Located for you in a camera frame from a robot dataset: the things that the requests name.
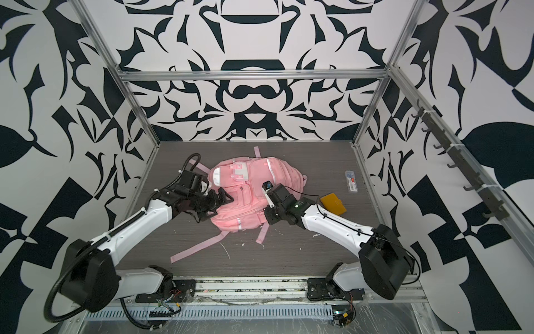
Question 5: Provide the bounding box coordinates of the pink student backpack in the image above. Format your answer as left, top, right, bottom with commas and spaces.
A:
170, 147, 307, 263

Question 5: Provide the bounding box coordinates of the yellow sticky note pad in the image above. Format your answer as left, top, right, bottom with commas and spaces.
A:
320, 193, 347, 216

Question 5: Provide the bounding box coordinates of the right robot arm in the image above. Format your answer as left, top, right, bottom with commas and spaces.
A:
262, 181, 415, 301

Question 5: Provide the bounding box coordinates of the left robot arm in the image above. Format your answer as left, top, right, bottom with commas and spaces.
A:
46, 171, 234, 313

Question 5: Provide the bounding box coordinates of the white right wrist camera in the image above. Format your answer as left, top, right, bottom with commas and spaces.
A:
261, 181, 275, 208

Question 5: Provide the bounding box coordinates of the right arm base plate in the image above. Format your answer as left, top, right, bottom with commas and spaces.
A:
306, 278, 365, 301

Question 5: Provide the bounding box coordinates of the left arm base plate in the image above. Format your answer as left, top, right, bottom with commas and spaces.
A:
135, 279, 197, 303

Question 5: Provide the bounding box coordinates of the aluminium front rail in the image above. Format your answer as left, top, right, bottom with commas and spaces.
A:
125, 276, 428, 306

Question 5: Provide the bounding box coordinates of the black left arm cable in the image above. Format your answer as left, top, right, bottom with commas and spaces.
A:
43, 152, 202, 331

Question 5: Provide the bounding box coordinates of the white perforated cable duct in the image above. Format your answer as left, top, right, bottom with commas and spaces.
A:
83, 304, 335, 321

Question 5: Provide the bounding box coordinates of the wall hook rack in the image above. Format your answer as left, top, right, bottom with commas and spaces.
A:
414, 101, 510, 221

